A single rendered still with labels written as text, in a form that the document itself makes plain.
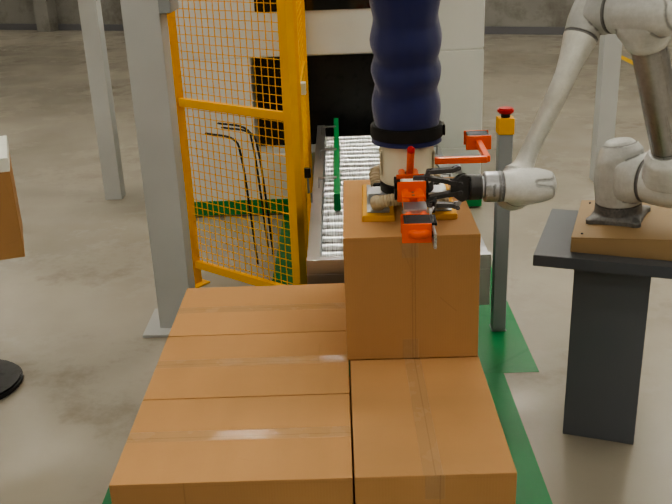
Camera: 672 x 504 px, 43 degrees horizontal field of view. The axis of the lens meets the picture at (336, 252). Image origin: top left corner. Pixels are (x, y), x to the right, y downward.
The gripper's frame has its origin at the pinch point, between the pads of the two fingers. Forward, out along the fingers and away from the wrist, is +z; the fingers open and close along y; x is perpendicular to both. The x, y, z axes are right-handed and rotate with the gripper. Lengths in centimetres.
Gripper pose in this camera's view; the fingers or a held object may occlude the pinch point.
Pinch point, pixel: (411, 188)
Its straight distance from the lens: 249.0
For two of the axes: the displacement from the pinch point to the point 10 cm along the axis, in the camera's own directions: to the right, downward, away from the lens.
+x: 0.0, -3.6, 9.3
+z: -10.0, 0.2, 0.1
